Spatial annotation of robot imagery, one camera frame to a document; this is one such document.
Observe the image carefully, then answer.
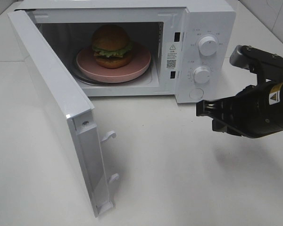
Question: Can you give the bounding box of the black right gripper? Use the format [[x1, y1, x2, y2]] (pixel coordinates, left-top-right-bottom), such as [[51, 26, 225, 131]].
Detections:
[[196, 83, 271, 138]]

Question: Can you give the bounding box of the round white door button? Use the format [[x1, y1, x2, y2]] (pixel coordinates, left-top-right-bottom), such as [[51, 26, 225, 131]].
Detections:
[[189, 88, 204, 101]]

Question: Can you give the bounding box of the white timer knob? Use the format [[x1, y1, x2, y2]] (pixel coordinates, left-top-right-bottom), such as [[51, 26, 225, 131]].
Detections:
[[193, 66, 211, 84]]

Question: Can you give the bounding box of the burger with lettuce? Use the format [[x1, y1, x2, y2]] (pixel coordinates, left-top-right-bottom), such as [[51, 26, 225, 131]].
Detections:
[[92, 24, 133, 69]]

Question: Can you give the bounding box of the pink round plate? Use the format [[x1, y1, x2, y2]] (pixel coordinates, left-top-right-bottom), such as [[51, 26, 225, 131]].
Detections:
[[75, 43, 151, 83]]

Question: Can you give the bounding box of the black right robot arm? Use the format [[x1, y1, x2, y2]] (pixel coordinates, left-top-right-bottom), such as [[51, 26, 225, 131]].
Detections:
[[212, 82, 283, 138]]

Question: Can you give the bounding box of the upper white power knob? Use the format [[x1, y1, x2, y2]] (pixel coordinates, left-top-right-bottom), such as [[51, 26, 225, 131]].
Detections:
[[198, 34, 218, 57]]

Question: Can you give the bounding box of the white microwave oven body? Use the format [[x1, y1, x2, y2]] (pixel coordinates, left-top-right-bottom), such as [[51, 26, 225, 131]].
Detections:
[[15, 0, 236, 103]]

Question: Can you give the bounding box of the glass microwave turntable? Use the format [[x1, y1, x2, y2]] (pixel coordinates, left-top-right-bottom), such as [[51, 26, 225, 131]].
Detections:
[[69, 57, 153, 86]]

